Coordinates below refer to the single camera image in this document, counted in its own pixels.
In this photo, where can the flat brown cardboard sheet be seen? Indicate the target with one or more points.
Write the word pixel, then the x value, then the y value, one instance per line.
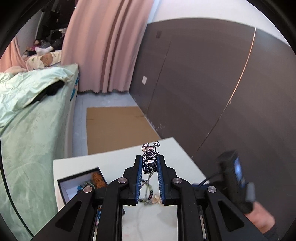
pixel 115 129

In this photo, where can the white sock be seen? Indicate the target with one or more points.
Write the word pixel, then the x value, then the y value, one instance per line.
pixel 44 50

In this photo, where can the black box with white inside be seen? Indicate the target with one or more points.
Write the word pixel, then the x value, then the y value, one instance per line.
pixel 67 192

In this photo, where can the pink plush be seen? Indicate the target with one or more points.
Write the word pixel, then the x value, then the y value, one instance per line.
pixel 15 69

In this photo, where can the pale green duvet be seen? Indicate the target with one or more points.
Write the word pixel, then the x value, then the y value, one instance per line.
pixel 27 88

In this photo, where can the person's right hand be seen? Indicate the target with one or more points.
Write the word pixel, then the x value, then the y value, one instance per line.
pixel 261 217

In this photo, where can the black cloth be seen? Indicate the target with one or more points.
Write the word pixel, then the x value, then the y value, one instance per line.
pixel 54 89

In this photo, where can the narrow pink curtain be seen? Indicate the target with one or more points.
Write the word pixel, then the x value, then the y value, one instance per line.
pixel 11 55

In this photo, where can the wide pink curtain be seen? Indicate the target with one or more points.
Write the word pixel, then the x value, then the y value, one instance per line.
pixel 104 46

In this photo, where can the baby doll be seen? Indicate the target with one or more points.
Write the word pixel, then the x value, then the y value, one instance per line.
pixel 46 59

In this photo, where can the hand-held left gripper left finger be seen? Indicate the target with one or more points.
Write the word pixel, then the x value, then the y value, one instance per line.
pixel 138 180

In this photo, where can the dark wall switch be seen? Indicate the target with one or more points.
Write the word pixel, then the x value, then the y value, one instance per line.
pixel 158 34

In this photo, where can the hanging dark clothes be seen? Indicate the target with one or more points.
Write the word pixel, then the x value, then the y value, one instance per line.
pixel 57 9

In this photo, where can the pile of plush toys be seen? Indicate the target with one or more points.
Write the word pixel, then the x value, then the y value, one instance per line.
pixel 34 46

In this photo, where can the green bed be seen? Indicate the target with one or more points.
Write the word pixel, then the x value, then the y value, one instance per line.
pixel 34 162

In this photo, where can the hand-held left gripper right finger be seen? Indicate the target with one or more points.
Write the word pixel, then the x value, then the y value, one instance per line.
pixel 161 183

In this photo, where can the white wall socket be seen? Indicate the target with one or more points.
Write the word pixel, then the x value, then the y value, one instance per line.
pixel 144 80

